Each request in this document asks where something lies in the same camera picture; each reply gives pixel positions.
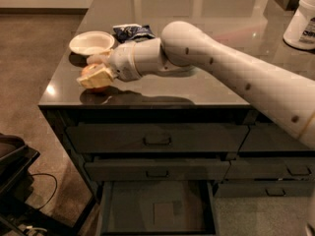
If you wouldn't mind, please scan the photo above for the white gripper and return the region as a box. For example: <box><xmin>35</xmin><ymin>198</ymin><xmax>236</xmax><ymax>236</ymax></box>
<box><xmin>77</xmin><ymin>41</ymin><xmax>141</xmax><ymax>89</ymax></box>

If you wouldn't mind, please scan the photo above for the red apple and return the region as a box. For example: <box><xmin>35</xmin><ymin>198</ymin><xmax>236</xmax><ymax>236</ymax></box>
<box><xmin>81</xmin><ymin>64</ymin><xmax>109</xmax><ymax>93</ymax></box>

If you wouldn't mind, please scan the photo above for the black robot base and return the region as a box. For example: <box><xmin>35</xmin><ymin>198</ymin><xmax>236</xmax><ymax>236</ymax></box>
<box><xmin>0</xmin><ymin>134</ymin><xmax>76</xmax><ymax>236</ymax></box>

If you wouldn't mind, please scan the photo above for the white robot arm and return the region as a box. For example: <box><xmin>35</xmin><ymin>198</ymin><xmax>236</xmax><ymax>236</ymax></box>
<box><xmin>77</xmin><ymin>21</ymin><xmax>315</xmax><ymax>148</ymax></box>

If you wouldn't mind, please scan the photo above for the top left drawer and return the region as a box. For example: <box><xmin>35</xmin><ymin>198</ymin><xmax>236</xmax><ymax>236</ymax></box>
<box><xmin>66</xmin><ymin>123</ymin><xmax>249</xmax><ymax>153</ymax></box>

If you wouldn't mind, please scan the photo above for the middle left drawer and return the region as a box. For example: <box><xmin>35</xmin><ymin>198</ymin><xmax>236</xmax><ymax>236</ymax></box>
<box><xmin>85</xmin><ymin>158</ymin><xmax>230</xmax><ymax>181</ymax></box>

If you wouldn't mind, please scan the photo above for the open bottom left drawer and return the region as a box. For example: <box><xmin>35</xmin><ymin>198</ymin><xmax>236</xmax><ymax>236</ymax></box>
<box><xmin>95</xmin><ymin>181</ymin><xmax>219</xmax><ymax>236</ymax></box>

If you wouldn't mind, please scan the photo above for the top right drawer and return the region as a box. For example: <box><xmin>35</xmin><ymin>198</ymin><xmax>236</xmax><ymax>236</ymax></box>
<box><xmin>240</xmin><ymin>124</ymin><xmax>310</xmax><ymax>152</ymax></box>

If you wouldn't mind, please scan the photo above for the middle right drawer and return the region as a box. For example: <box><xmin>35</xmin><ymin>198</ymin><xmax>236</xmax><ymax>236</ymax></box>
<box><xmin>224</xmin><ymin>157</ymin><xmax>315</xmax><ymax>180</ymax></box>

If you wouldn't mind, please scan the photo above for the bottom right drawer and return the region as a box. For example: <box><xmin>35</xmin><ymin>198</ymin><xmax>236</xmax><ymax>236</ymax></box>
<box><xmin>213</xmin><ymin>182</ymin><xmax>314</xmax><ymax>198</ymax></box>

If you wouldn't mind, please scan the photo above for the white bowl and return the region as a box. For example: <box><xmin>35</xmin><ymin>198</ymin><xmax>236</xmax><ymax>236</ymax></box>
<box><xmin>69</xmin><ymin>31</ymin><xmax>115</xmax><ymax>56</ymax></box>

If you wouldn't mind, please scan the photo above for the blue chip bag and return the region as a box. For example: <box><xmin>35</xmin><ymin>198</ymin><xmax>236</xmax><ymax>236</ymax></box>
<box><xmin>113</xmin><ymin>24</ymin><xmax>156</xmax><ymax>43</ymax></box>

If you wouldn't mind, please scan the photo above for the white plastic canister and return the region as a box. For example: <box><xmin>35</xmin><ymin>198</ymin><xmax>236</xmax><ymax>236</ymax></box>
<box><xmin>283</xmin><ymin>0</ymin><xmax>315</xmax><ymax>50</ymax></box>

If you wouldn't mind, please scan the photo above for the black cable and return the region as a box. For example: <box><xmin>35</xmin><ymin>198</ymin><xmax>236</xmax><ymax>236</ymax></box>
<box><xmin>28</xmin><ymin>172</ymin><xmax>59</xmax><ymax>211</ymax></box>

